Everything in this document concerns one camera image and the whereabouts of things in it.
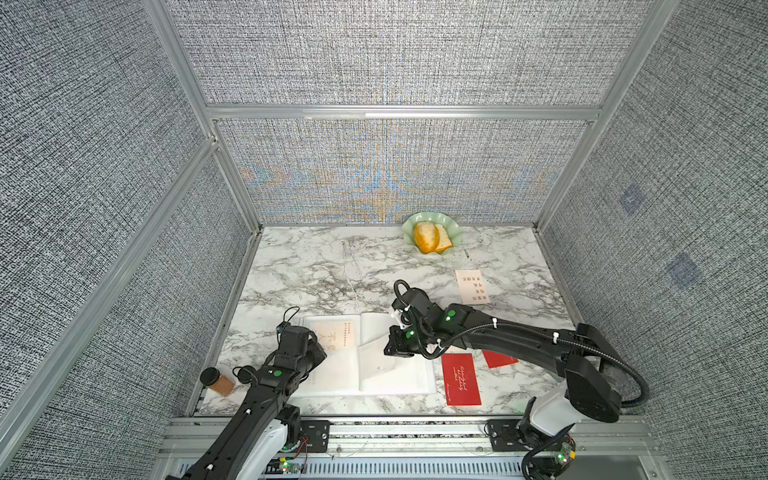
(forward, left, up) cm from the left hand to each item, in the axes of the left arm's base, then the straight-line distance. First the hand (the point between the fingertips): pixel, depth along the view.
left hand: (326, 344), depth 86 cm
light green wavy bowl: (+44, -45, +2) cm, 63 cm away
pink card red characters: (+20, -48, -4) cm, 52 cm away
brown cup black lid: (-11, +25, +6) cm, 28 cm away
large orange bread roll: (+37, -33, +4) cm, 50 cm away
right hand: (-5, -15, +9) cm, 18 cm away
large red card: (-10, -37, -3) cm, 39 cm away
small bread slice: (+38, -41, 0) cm, 56 cm away
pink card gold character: (+4, -2, -2) cm, 5 cm away
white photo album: (-4, -8, -3) cm, 10 cm away
